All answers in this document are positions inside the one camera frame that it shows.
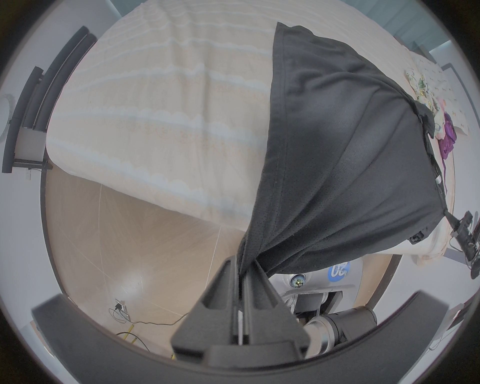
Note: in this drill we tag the blue-green curtain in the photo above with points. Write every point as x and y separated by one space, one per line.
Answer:
423 37

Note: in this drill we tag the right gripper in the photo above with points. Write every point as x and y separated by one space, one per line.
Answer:
465 236

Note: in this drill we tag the bed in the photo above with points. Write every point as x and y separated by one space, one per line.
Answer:
168 112

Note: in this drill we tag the white printed pillow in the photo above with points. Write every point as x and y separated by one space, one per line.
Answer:
450 90

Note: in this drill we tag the white printed garment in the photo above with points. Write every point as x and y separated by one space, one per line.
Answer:
422 88

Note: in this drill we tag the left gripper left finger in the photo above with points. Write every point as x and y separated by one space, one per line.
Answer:
213 318

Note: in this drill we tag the pink garment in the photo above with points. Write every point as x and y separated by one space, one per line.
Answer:
442 110

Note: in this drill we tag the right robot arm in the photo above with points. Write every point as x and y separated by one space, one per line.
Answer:
476 262

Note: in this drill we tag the purple satin garment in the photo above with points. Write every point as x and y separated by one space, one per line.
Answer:
448 137

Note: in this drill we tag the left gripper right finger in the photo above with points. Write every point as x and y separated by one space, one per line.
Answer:
270 318

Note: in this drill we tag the black T-shirt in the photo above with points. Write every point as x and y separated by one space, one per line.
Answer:
337 150

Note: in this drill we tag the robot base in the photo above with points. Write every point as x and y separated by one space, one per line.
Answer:
337 290

